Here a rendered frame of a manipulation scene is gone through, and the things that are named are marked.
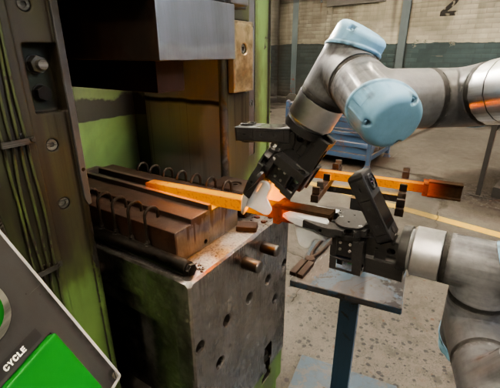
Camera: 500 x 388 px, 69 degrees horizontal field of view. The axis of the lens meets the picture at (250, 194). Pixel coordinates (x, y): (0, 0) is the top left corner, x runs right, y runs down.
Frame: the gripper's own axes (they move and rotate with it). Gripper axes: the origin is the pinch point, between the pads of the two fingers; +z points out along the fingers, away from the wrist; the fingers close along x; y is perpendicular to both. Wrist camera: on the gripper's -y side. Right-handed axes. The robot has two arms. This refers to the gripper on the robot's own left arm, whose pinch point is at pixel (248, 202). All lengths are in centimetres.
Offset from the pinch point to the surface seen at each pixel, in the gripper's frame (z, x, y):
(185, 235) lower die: 8.0, -9.8, -4.3
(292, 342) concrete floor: 99, 71, 31
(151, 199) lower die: 12.4, -4.6, -17.7
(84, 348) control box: -2.4, -39.1, 5.3
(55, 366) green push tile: -4.6, -42.7, 5.9
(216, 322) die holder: 20.8, -9.0, 9.7
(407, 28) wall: -1, 789, -146
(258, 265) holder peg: 10.6, 0.3, 8.4
